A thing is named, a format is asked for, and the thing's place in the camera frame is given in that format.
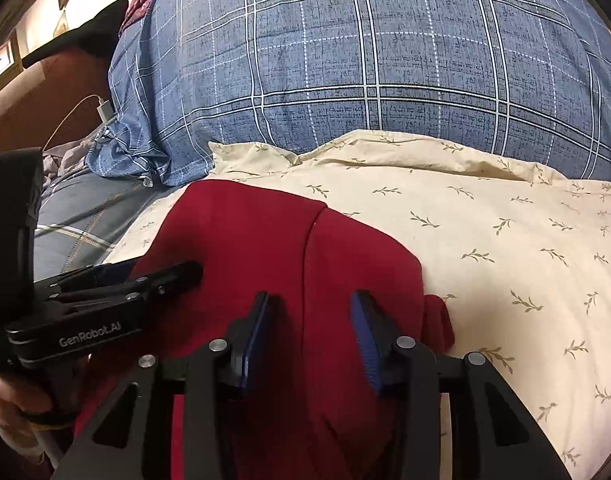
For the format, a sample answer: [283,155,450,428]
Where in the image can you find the dark red knit sweater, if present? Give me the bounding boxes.
[75,180,455,479]

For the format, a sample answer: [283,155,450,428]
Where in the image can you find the person's left hand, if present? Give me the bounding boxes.
[0,354,92,465]

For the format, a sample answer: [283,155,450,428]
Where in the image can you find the grey blue bedsheet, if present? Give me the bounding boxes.
[34,133,174,282]

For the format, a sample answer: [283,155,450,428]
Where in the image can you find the cream leaf-print pillow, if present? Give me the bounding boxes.
[102,128,611,480]

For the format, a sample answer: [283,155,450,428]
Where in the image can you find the brown wooden headboard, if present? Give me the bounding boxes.
[0,48,110,153]

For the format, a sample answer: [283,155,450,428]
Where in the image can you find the black cloth on headboard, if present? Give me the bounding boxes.
[22,0,128,70]

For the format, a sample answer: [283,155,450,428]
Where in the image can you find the blue plaid pillow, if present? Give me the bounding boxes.
[86,0,611,186]

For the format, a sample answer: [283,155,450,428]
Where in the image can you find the white charging cable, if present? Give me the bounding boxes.
[40,93,119,153]

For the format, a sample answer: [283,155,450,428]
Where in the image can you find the framed wall picture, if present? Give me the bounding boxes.
[0,32,23,92]

